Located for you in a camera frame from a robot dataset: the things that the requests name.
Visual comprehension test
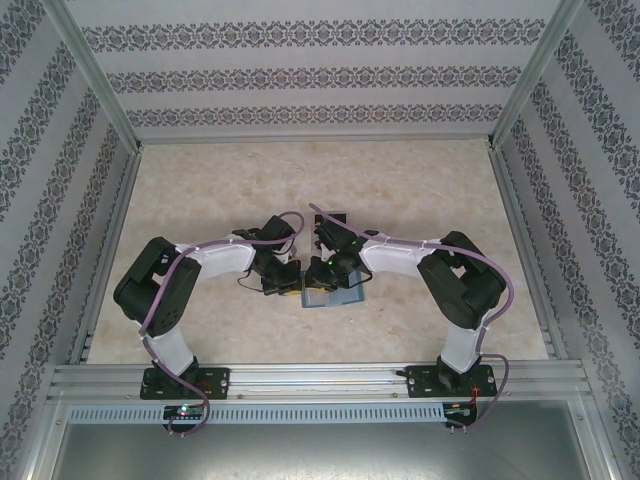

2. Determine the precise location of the blue folding card holder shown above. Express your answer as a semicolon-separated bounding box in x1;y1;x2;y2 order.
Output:
299;269;365;308

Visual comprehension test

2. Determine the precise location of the sheet metal tray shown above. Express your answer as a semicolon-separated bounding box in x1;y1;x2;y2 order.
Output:
49;399;596;480

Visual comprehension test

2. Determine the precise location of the aluminium mounting rail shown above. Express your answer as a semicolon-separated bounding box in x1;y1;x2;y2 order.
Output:
47;363;594;401

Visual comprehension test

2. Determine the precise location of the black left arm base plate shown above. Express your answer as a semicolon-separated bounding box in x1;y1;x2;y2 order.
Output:
139;367;232;401

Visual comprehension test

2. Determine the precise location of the grey slotted cable duct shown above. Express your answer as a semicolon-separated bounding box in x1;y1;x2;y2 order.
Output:
67;403;449;425

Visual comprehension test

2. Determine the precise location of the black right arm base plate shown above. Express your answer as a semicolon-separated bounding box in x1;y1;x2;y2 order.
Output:
405;364;499;400

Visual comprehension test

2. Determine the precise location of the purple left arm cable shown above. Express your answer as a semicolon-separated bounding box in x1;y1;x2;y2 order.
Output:
138;209;307;440

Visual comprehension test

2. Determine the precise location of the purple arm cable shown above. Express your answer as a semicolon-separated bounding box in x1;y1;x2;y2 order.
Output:
308;202;516;436
138;209;307;440

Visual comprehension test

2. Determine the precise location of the aluminium table side rail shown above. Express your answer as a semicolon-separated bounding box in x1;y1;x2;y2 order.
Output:
67;147;146;365
491;147;570;361

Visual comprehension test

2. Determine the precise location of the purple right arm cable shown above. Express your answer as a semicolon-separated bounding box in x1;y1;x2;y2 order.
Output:
308;202;516;436

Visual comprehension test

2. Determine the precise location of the aluminium corner post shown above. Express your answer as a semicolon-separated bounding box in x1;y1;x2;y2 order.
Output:
485;0;586;151
42;0;146;154

